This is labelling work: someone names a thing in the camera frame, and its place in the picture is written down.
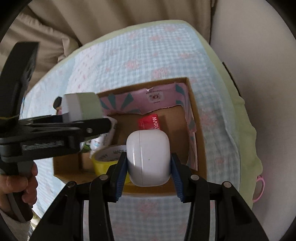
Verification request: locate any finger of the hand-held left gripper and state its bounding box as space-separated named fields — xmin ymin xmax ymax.
xmin=19 ymin=113 xmax=70 ymax=124
xmin=22 ymin=117 xmax=112 ymax=142

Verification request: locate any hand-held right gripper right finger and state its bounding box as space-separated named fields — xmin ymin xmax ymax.
xmin=170 ymin=153 xmax=270 ymax=241

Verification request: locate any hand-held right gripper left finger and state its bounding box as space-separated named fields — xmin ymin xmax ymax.
xmin=30 ymin=152 xmax=129 ymax=241

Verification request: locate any small white bottle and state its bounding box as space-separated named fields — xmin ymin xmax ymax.
xmin=89 ymin=116 xmax=117 ymax=154

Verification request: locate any yellow tape roll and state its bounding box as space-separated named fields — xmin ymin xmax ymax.
xmin=90 ymin=144 xmax=131 ymax=185

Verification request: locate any green tape roll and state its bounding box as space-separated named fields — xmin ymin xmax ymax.
xmin=80 ymin=141 xmax=92 ymax=153

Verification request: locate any small green and white box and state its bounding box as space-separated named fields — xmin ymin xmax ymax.
xmin=61 ymin=92 xmax=103 ymax=122

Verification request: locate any white earbuds case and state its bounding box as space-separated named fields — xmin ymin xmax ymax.
xmin=126 ymin=129 xmax=172 ymax=187

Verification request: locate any cardboard box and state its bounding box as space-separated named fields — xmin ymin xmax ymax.
xmin=53 ymin=77 xmax=207 ymax=194

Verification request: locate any red rectangular box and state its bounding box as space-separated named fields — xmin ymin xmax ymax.
xmin=137 ymin=113 xmax=164 ymax=134

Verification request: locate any person's left hand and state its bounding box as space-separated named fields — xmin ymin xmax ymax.
xmin=0 ymin=162 xmax=39 ymax=206

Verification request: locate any beige curtain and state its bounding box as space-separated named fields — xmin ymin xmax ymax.
xmin=4 ymin=6 xmax=81 ymax=94
xmin=28 ymin=0 xmax=215 ymax=45

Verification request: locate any pink and blue printed bedsheet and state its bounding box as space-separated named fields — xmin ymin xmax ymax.
xmin=20 ymin=22 xmax=241 ymax=241

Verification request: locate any pink hair tie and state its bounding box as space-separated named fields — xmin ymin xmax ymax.
xmin=253 ymin=175 xmax=265 ymax=203

